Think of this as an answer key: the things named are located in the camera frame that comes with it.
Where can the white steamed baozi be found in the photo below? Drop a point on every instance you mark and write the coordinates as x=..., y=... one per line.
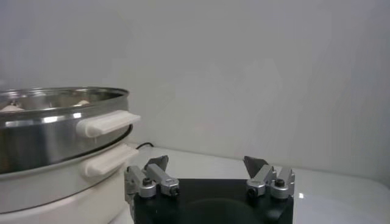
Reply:
x=12, y=108
x=81, y=103

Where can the white electric cooker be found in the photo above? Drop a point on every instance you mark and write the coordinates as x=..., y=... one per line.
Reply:
x=61, y=198

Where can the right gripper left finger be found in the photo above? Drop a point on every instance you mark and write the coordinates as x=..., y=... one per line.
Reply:
x=164, y=181

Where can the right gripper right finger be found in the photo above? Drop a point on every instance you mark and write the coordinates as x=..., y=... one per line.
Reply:
x=262, y=179

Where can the steel steamer basket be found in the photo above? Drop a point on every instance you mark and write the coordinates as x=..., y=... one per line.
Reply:
x=36, y=143

